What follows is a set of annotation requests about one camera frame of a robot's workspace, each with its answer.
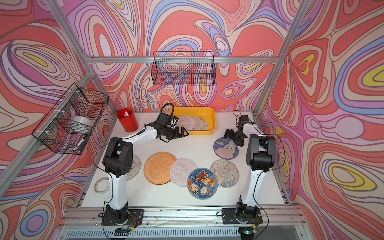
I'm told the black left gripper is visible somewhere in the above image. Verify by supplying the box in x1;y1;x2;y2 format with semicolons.
163;126;190;141

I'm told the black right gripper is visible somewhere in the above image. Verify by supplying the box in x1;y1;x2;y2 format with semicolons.
223;128;247;147

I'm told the pink rainbow horse coaster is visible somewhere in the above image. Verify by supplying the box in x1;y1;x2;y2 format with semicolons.
176;116;196;131

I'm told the purple space bunny coaster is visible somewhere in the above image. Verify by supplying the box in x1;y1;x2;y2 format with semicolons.
213;138;239;160

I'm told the pink bunny coaster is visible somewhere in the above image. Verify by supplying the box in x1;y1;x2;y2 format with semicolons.
193;117;204;131

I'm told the green floral bear coaster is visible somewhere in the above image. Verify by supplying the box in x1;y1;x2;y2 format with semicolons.
203;120;208;131

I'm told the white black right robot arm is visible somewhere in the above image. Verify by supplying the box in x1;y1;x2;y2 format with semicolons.
224;114;276;207

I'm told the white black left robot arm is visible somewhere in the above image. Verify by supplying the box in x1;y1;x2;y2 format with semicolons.
103;113;189;211

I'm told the beige wave pattern coaster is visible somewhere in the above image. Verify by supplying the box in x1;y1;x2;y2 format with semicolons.
210;159;240;188

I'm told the pink unicorn coaster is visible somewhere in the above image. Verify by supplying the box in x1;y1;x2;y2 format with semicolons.
170;158;198;187

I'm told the orange waffle pattern coaster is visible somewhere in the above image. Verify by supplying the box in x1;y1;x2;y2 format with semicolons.
144;152;177;185

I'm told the blue toast cartoon coaster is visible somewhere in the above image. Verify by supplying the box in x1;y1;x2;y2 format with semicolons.
187;168;219;200

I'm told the beige cat coaster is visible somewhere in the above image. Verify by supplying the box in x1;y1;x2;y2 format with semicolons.
127;155;142;181

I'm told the red cylindrical cup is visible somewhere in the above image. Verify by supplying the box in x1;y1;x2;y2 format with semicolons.
117;109;139;133

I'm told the clear tape roll on table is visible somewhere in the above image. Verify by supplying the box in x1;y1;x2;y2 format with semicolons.
94;177;110;194

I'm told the silver tape roll in basket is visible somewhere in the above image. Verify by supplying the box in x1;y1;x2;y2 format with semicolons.
69;116;94;135

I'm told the black wire basket on back wall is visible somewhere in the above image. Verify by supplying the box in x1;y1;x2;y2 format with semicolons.
151;50;217;86

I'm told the black wire basket on wall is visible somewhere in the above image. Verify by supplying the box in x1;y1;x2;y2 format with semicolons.
151;50;217;86
32;84;109;155

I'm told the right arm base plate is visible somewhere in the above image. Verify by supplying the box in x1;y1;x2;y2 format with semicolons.
221;206;264;226

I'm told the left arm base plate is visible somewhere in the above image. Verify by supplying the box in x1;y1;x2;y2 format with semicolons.
102;208;144;227

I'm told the black wire basket on left wall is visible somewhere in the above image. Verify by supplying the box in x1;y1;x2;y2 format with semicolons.
32;84;109;155

